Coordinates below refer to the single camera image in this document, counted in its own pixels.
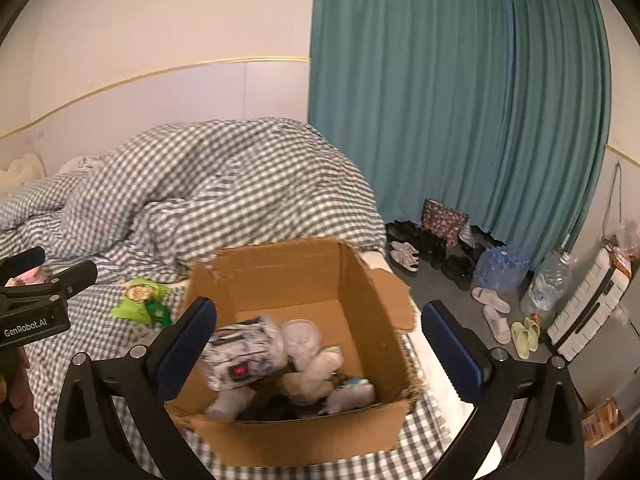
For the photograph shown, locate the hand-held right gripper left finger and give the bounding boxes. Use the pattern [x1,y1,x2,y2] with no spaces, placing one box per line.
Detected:
[51,296,218,480]

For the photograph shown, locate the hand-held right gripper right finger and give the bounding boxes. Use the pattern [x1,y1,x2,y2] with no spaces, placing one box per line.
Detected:
[421,300,586,480]

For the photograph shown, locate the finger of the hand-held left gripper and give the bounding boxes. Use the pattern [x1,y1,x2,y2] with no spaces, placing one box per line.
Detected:
[0,246,47,286]
[30,259,99,303]

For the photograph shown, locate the grey patterned tissue packet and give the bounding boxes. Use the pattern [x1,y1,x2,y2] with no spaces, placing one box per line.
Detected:
[202,315,291,391]

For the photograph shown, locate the grey plush toy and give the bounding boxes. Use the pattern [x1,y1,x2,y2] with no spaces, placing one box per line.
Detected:
[280,347,346,408]

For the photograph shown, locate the cardboard box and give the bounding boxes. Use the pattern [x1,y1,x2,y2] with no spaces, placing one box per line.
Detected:
[165,236,423,468]

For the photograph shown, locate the person's left hand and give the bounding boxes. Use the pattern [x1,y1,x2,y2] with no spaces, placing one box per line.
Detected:
[0,347,40,443]

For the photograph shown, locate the dark green wrapper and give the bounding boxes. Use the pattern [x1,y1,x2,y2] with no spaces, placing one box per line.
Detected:
[145,300,173,328]

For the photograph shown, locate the grey checkered bed sheet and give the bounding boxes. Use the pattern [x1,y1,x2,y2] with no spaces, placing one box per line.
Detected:
[22,250,468,480]

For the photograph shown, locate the green snack packet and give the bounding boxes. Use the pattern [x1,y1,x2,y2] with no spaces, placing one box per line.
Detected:
[109,280,171,322]

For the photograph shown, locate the green slipper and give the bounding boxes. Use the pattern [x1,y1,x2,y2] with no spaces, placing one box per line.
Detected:
[522,317,542,351]
[510,321,531,359]

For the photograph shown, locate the black shoes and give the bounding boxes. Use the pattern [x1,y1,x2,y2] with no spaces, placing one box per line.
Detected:
[442,255,473,291]
[385,220,423,246]

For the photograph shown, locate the beige tufted headboard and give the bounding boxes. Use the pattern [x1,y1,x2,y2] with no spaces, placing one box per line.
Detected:
[0,154,47,196]

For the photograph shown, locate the blue plastic bag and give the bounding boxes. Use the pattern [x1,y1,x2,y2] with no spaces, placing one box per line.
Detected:
[474,244,531,291]

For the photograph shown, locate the white sneakers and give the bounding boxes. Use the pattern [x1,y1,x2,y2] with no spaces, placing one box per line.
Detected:
[390,241,421,276]

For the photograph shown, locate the large clear water jug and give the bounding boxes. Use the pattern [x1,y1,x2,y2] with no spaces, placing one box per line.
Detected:
[520,250,573,328]

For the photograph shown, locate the floral fabric bag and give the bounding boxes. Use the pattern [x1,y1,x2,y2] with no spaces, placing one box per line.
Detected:
[421,198,471,248]

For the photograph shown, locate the white ribbed suitcase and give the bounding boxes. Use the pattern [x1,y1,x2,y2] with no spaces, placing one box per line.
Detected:
[546,247,632,361]

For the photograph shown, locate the grey checkered duvet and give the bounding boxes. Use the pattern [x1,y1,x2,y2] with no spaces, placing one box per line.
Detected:
[0,117,386,281]

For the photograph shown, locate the orange snack bag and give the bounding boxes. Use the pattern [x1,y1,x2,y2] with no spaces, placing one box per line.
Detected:
[582,397,621,448]

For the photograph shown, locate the clear plastic bag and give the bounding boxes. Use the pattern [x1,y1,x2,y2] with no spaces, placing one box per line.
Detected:
[610,222,640,278]

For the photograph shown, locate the teal curtain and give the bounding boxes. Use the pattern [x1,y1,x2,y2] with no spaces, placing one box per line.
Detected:
[307,0,613,273]

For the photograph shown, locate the dark wall cable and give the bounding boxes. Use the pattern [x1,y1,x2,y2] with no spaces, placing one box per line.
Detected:
[602,160,626,241]

